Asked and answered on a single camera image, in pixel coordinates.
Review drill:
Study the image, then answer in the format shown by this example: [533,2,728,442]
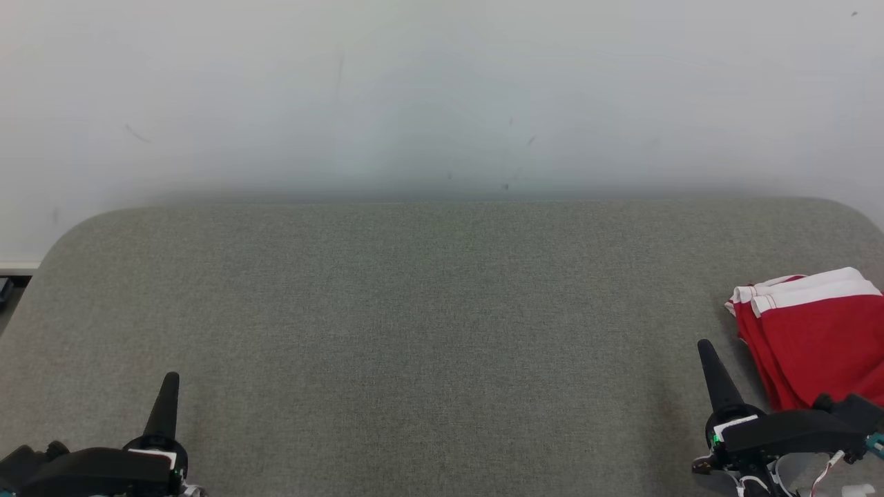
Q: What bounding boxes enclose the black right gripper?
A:
[697,339,867,463]

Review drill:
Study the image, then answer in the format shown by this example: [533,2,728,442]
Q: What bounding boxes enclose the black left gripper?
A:
[41,372,189,496]

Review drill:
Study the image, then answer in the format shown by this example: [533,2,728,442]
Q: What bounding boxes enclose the red white-striped basketball shorts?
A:
[749,268,884,413]

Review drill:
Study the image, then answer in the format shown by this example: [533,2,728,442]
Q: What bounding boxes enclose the red white wire bundle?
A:
[808,449,847,494]

